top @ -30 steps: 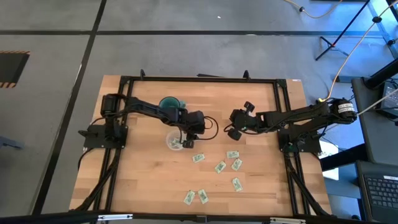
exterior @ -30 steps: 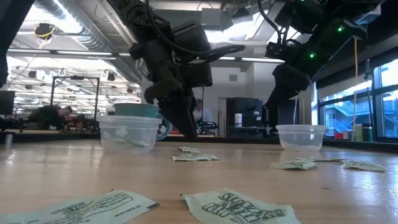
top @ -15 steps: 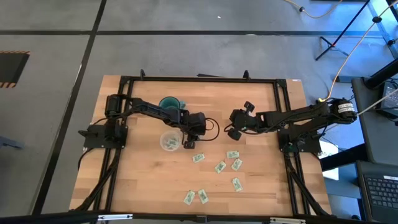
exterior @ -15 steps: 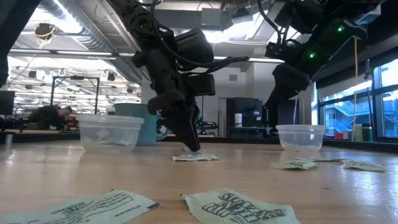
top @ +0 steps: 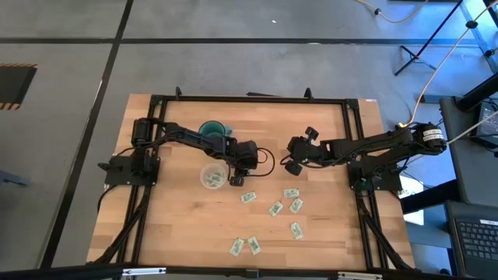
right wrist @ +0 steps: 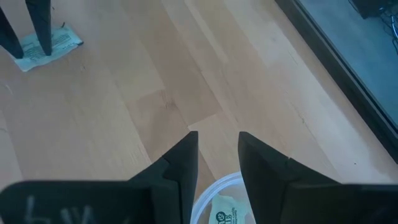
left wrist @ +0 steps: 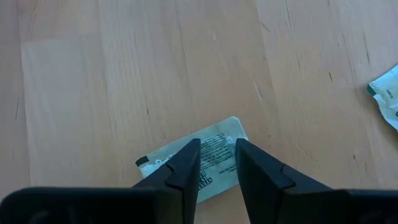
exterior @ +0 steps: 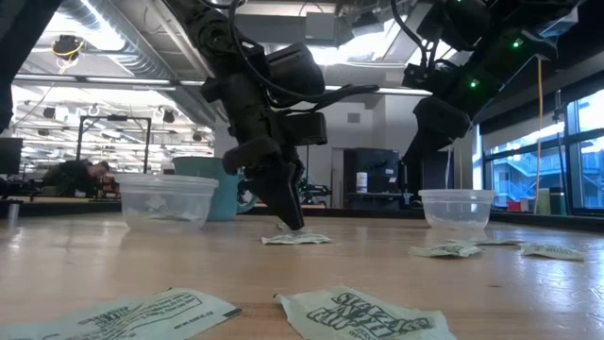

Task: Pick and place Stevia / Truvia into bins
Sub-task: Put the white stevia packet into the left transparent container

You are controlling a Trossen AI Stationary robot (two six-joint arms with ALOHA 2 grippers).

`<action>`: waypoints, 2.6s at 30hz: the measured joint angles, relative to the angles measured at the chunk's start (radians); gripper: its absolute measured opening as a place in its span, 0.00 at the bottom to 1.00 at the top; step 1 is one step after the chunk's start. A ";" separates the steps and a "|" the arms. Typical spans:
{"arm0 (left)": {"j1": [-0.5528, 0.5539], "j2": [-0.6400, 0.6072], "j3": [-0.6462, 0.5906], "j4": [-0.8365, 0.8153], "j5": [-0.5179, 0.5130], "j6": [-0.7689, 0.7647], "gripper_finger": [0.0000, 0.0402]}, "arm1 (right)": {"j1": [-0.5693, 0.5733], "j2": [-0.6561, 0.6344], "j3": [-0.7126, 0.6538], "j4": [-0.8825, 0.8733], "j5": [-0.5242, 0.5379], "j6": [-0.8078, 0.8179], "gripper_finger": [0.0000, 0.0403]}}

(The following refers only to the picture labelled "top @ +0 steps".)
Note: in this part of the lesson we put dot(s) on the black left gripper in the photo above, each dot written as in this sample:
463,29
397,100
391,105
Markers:
247,153

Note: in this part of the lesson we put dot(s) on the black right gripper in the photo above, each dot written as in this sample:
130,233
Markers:
307,151

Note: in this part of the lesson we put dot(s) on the green sweetener packet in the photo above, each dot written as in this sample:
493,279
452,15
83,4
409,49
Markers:
237,247
297,231
296,205
276,208
291,193
248,197
254,245
211,181
218,176

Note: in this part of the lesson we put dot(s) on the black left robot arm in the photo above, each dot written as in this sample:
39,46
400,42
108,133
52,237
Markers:
186,137

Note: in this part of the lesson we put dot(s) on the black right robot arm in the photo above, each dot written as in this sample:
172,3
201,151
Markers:
369,144

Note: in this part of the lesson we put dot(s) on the clear plastic cup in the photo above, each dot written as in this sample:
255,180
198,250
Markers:
206,171

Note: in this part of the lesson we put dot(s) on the teal enamel mug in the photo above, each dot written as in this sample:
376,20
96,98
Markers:
212,127

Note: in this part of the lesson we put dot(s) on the yellow power plug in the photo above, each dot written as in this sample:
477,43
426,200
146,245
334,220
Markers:
400,125

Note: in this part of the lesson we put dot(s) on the white paper sheet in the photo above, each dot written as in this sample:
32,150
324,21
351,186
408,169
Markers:
412,190

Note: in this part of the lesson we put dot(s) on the black tripod stand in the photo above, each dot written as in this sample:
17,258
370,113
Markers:
428,42

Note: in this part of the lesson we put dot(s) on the dark grey side desk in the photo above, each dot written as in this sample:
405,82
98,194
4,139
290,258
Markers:
474,171

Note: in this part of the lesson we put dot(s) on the grey electronic device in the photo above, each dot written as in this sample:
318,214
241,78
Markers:
488,120

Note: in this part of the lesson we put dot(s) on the laptop keyboard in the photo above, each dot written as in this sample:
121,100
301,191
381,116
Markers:
478,241

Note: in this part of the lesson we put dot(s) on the metal light stand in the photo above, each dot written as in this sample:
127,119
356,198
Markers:
480,37

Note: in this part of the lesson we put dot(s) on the blue-grey chair base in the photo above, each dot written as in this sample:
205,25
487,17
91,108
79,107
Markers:
11,179

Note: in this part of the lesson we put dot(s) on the black striped floor hatch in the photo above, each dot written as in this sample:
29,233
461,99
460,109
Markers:
15,85

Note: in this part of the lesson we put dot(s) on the black aluminium table frame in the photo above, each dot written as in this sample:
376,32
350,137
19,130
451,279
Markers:
253,100

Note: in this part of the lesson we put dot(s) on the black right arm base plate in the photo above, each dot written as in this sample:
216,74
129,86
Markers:
383,183

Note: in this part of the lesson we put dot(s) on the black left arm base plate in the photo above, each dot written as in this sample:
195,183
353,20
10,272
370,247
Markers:
116,175

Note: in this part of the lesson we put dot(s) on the silver metal bracket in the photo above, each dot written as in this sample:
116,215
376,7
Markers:
360,276
144,271

